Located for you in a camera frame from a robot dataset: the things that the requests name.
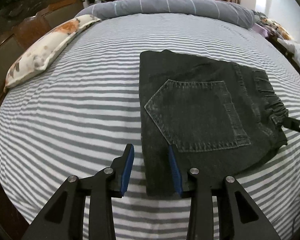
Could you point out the dark carved wooden headboard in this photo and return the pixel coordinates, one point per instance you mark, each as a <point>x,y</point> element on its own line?
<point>23,22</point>

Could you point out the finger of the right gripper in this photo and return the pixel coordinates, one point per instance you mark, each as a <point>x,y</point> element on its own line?
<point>291,123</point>

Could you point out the lilac sheet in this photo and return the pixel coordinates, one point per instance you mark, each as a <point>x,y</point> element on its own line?
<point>260,30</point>

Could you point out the grey rolled duvet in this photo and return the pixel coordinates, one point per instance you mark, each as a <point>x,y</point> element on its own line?
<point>216,9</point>

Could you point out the floral white orange pillow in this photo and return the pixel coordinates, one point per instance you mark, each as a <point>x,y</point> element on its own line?
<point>39,56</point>

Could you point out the dark grey denim pants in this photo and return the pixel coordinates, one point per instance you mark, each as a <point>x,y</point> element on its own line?
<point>219,117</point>

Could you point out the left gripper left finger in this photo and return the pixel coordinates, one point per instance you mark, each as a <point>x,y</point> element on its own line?
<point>62,216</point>

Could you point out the pile of patterned bedding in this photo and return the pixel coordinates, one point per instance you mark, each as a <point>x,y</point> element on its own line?
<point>272,27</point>

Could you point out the grey white striped bed sheet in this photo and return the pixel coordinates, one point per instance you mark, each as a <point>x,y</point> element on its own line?
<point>78,115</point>

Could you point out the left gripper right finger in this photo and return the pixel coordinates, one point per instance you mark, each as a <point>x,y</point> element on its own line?
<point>217,201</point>

